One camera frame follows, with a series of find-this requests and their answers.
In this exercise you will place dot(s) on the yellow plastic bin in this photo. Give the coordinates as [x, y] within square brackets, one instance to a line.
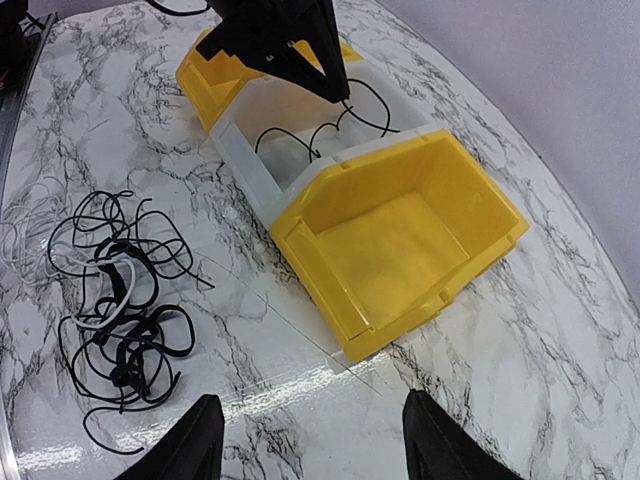
[223, 89]
[387, 237]

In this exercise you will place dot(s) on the left yellow plastic bin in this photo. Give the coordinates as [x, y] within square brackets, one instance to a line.
[223, 89]

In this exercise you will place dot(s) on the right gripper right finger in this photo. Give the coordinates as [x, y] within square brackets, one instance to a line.
[437, 447]

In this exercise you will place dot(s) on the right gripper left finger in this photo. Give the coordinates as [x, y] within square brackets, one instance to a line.
[191, 449]

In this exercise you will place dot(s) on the white translucent plastic bin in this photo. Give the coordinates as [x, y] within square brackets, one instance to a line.
[273, 168]

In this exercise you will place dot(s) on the right yellow plastic bin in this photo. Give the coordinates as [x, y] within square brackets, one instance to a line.
[387, 237]

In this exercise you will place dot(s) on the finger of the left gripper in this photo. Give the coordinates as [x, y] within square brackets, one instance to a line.
[317, 26]
[324, 78]

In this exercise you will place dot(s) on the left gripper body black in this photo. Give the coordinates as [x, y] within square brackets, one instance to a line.
[262, 34]

